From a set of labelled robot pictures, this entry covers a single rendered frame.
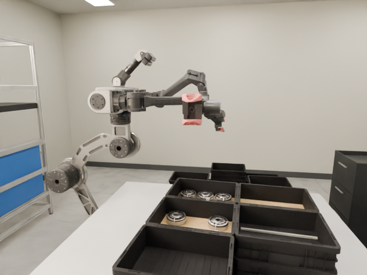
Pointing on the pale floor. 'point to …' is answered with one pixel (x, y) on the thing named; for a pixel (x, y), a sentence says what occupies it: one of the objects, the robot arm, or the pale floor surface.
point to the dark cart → (350, 191)
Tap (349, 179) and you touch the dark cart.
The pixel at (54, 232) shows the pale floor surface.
